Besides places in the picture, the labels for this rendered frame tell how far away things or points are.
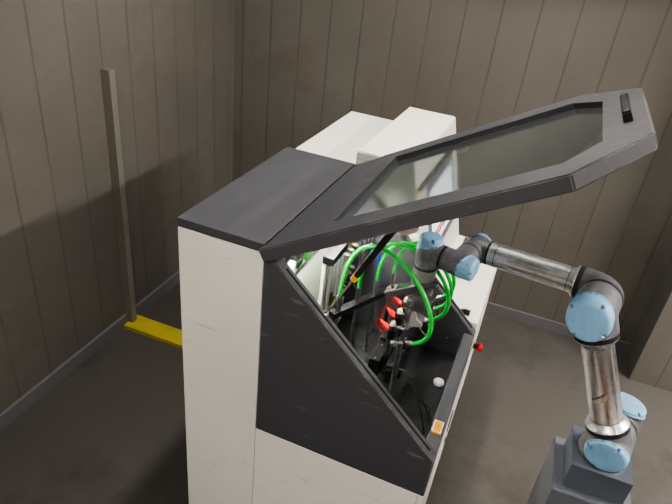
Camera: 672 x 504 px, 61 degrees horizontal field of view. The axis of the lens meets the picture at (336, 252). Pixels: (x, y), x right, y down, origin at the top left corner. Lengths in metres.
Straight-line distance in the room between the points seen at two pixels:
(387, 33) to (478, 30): 0.53
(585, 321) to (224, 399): 1.14
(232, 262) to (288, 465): 0.76
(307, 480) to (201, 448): 0.42
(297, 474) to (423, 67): 2.48
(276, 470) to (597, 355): 1.11
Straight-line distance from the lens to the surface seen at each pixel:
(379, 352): 2.05
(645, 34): 3.55
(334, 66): 3.82
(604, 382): 1.73
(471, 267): 1.71
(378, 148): 2.17
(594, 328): 1.62
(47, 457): 3.10
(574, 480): 2.08
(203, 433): 2.18
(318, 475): 2.03
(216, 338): 1.84
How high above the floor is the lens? 2.28
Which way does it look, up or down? 30 degrees down
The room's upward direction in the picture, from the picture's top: 7 degrees clockwise
